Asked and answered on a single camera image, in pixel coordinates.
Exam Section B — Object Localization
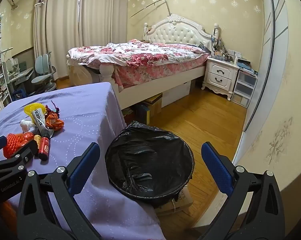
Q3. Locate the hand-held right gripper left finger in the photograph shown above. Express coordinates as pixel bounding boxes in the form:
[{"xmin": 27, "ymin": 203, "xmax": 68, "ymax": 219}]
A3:
[{"xmin": 17, "ymin": 142, "xmax": 102, "ymax": 240}]

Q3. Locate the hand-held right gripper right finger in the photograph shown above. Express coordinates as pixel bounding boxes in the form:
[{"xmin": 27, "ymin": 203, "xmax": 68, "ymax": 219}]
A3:
[{"xmin": 201, "ymin": 142, "xmax": 286, "ymax": 240}]

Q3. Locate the orange-red foam fruit net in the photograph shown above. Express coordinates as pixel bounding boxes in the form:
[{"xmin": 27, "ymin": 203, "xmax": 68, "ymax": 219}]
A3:
[{"xmin": 3, "ymin": 132, "xmax": 35, "ymax": 158}]

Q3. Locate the small red bottle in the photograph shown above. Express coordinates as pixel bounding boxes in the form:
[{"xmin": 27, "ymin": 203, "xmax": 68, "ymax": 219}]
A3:
[{"xmin": 38, "ymin": 136, "xmax": 51, "ymax": 160}]

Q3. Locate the white tissue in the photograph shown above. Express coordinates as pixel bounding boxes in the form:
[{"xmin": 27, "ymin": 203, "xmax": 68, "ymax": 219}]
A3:
[{"xmin": 20, "ymin": 119, "xmax": 37, "ymax": 133}]

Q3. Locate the grey squeeze tube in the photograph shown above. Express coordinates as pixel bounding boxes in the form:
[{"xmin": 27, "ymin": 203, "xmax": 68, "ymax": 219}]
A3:
[{"xmin": 31, "ymin": 109, "xmax": 52, "ymax": 140}]

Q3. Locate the orange wrapper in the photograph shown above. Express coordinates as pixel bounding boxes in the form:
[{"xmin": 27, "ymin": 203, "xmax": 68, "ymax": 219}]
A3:
[{"xmin": 46, "ymin": 112, "xmax": 65, "ymax": 132}]

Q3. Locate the yellow foam fruit net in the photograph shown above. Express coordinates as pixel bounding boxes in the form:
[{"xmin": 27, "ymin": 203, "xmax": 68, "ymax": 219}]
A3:
[{"xmin": 24, "ymin": 102, "xmax": 45, "ymax": 118}]

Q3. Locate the dark red ribbon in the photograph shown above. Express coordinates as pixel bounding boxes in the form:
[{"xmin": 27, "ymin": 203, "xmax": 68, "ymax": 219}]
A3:
[{"xmin": 44, "ymin": 100, "xmax": 61, "ymax": 117}]

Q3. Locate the black-bagged trash bin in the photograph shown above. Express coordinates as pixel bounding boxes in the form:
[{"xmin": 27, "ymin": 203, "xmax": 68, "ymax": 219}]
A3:
[{"xmin": 105, "ymin": 121, "xmax": 195, "ymax": 208}]

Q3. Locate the flat cardboard box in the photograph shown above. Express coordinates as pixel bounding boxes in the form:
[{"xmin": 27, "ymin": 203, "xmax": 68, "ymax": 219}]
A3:
[{"xmin": 155, "ymin": 185, "xmax": 194, "ymax": 213}]

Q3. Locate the purple tablecloth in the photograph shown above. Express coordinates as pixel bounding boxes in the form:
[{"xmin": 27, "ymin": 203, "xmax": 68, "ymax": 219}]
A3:
[{"xmin": 0, "ymin": 82, "xmax": 166, "ymax": 240}]

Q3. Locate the blue basket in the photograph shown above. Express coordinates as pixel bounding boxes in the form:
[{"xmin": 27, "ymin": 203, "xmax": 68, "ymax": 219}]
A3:
[{"xmin": 12, "ymin": 89, "xmax": 26, "ymax": 102}]

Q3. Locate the grey study desk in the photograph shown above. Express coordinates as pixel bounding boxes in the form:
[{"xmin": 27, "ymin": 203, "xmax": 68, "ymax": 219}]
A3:
[{"xmin": 2, "ymin": 57, "xmax": 35, "ymax": 98}]

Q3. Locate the dark blue yellow box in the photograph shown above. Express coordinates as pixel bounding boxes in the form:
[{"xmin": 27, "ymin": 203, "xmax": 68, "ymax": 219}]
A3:
[{"xmin": 134, "ymin": 102, "xmax": 151, "ymax": 125}]

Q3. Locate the white storage box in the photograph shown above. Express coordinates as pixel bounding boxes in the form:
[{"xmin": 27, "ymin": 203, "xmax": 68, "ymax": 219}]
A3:
[{"xmin": 162, "ymin": 80, "xmax": 197, "ymax": 108}]

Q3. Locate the clear plastic drawer unit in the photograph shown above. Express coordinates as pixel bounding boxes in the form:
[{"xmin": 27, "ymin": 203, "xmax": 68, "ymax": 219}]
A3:
[{"xmin": 232, "ymin": 69, "xmax": 258, "ymax": 107}]

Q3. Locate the brown cardboard box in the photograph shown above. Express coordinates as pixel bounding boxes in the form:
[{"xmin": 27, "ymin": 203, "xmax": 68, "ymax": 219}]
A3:
[{"xmin": 141, "ymin": 94, "xmax": 163, "ymax": 124}]

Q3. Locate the clear plastic bag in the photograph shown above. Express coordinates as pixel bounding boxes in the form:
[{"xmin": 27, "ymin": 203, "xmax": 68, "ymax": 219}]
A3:
[{"xmin": 68, "ymin": 65, "xmax": 91, "ymax": 87}]

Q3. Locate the pale green desk chair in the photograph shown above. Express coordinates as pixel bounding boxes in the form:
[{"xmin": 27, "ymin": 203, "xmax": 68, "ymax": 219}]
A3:
[{"xmin": 31, "ymin": 52, "xmax": 57, "ymax": 93}]

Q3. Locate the white nightstand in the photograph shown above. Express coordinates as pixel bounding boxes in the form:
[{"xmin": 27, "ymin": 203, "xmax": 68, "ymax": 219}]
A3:
[{"xmin": 202, "ymin": 57, "xmax": 241, "ymax": 102}]

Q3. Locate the white desk lamp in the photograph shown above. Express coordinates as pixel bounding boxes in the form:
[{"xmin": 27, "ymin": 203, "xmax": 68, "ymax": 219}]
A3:
[{"xmin": 2, "ymin": 47, "xmax": 15, "ymax": 60}]

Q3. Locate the bed with floral bedding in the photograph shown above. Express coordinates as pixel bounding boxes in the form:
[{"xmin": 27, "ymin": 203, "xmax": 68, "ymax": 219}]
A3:
[{"xmin": 67, "ymin": 14, "xmax": 213, "ymax": 110}]

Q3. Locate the stack of blue folders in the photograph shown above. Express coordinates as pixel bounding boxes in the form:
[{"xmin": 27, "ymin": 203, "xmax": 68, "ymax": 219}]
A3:
[{"xmin": 237, "ymin": 59, "xmax": 258, "ymax": 77}]

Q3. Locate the white wardrobe door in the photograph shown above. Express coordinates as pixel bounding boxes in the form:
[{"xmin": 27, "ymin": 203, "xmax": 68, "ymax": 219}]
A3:
[{"xmin": 242, "ymin": 0, "xmax": 291, "ymax": 133}]

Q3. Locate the pile of small nightstand items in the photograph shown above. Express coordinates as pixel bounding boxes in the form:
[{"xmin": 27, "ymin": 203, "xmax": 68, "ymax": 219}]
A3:
[{"xmin": 212, "ymin": 25, "xmax": 243, "ymax": 63}]

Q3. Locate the pink floral quilt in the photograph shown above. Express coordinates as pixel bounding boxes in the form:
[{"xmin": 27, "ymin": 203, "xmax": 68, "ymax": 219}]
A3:
[{"xmin": 68, "ymin": 39, "xmax": 211, "ymax": 93}]

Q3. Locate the beige curtain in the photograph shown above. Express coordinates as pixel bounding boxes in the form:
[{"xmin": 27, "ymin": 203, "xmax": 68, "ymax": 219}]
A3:
[
  {"xmin": 34, "ymin": 0, "xmax": 83, "ymax": 80},
  {"xmin": 81, "ymin": 0, "xmax": 129, "ymax": 53}
]

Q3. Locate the thin metal pole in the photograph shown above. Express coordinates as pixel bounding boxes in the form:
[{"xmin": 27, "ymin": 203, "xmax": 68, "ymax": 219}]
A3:
[{"xmin": 130, "ymin": 0, "xmax": 171, "ymax": 18}]

